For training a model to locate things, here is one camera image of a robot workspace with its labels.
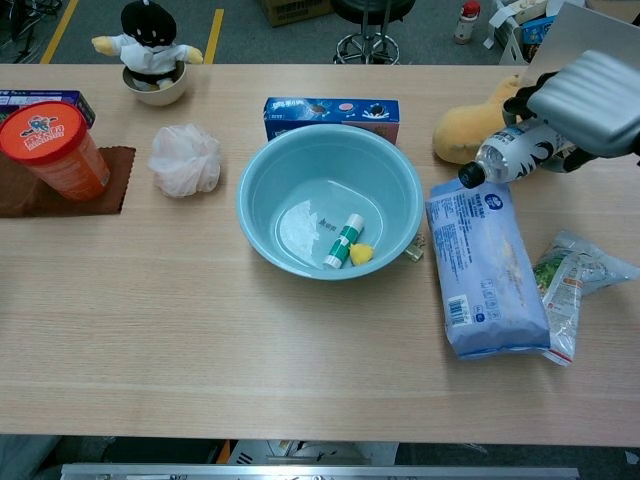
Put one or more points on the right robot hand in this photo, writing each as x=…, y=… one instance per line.
x=590, y=100

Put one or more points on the clear bottle with black cap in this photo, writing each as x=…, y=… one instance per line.
x=505, y=155

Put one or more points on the blue wet wipes pack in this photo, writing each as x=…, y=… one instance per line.
x=480, y=270

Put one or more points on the pink white mesh bath pouf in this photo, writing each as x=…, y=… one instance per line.
x=185, y=160

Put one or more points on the light blue plastic basin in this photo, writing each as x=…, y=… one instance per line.
x=300, y=165

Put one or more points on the white box with brown print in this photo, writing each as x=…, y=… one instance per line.
x=575, y=30

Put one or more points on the blue printed box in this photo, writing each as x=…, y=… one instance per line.
x=535, y=32

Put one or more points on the white open carton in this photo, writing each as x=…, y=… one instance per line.
x=510, y=30

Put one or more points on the yellow plush toy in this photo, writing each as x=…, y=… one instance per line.
x=465, y=130

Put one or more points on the red white bottle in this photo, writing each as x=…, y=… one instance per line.
x=466, y=22

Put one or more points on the clear printed snack bag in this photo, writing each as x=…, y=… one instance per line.
x=570, y=285

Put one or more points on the gold binder clip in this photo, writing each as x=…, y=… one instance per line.
x=415, y=250

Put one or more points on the black stool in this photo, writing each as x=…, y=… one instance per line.
x=367, y=20

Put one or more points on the small yellow toy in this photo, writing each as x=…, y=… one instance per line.
x=361, y=254

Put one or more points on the green white glue stick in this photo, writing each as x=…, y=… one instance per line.
x=342, y=240

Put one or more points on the blue Oreo cookie box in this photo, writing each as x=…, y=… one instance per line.
x=300, y=112

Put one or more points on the brown cardboard carton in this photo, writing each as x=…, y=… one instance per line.
x=295, y=12

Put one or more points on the beige bowl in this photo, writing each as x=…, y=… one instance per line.
x=160, y=95

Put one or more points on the black-headed plush doll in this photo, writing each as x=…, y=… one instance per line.
x=147, y=50

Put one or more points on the brown scalloped mat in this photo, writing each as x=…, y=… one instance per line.
x=117, y=175

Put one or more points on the purple cardboard box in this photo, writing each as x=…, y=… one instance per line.
x=50, y=96

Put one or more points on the orange lidded canister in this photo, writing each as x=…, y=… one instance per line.
x=50, y=145

